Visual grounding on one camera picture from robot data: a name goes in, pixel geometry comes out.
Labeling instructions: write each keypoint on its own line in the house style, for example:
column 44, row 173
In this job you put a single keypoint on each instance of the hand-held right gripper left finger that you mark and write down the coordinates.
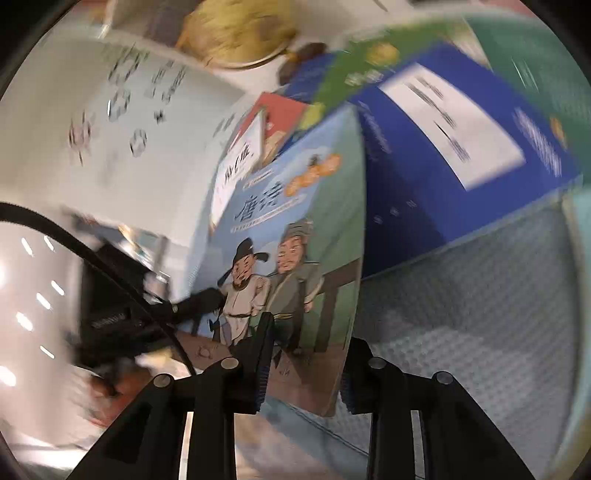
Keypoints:
column 258, row 364

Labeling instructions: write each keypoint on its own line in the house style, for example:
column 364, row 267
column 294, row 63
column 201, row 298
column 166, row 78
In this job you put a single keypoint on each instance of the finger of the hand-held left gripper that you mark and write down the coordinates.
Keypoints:
column 203, row 299

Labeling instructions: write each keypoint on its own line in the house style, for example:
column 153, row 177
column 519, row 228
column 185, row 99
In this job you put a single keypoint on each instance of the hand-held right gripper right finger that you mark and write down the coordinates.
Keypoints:
column 350, row 392

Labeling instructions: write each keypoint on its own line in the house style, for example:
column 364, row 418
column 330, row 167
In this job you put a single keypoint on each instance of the light blue cartoon cover book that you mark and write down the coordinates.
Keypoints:
column 295, row 221

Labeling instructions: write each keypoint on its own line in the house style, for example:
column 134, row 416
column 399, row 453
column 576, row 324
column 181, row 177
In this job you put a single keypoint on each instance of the red book with white panel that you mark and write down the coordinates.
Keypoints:
column 284, row 110

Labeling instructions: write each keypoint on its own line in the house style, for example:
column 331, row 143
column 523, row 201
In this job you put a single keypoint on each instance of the dark blue book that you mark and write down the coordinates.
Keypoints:
column 309, row 78

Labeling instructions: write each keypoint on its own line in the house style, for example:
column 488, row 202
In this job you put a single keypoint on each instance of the dark green book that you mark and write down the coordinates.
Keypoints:
column 521, row 50

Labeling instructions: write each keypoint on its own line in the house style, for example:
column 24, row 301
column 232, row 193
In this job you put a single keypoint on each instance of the light blue textured mat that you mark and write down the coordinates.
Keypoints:
column 461, row 323

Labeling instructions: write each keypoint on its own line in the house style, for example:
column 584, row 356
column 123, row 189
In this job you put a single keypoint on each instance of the antique yellow globe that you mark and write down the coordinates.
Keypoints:
column 231, row 32

